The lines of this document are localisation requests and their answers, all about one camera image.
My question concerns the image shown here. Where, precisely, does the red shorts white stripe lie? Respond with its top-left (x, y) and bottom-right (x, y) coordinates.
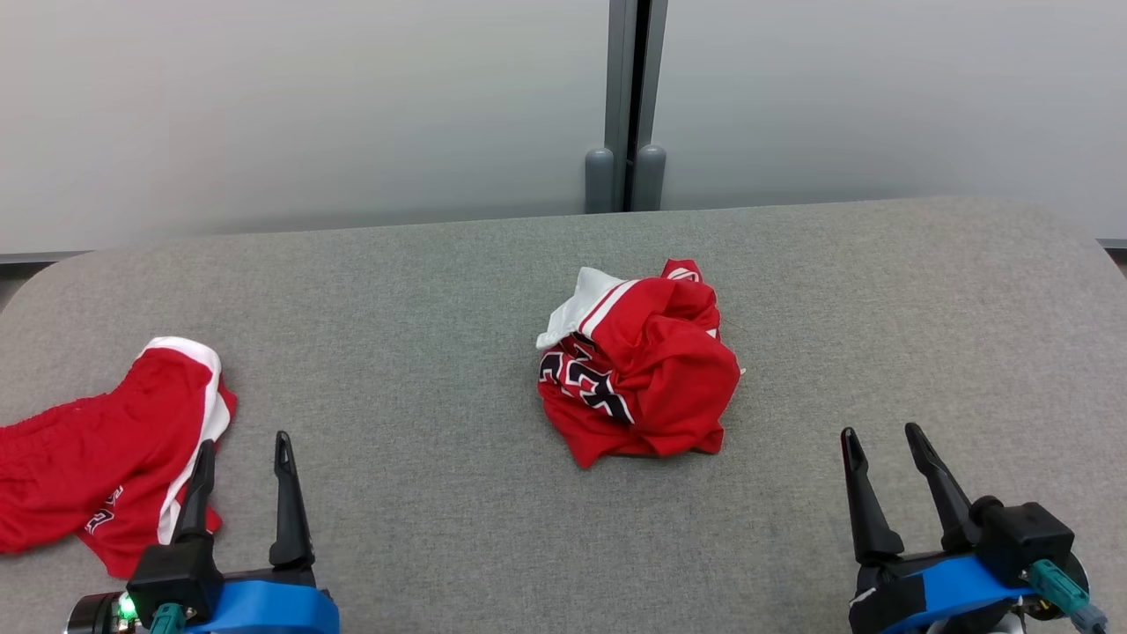
top-left (0, 336), bottom-right (239, 579)

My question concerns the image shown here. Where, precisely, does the red white jersey shirt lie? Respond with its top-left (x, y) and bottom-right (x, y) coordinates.
top-left (535, 258), bottom-right (745, 470)

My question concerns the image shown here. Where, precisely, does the grey partition post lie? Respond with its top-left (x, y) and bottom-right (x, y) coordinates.
top-left (585, 0), bottom-right (668, 214)

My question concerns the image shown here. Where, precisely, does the right camera cable teal plug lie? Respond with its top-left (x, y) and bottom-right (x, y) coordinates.
top-left (1028, 559), bottom-right (1109, 634)

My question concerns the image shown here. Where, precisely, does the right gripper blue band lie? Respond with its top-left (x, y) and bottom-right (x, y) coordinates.
top-left (840, 424), bottom-right (1093, 634)

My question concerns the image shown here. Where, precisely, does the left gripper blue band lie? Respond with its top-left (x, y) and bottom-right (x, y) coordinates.
top-left (172, 431), bottom-right (341, 634)

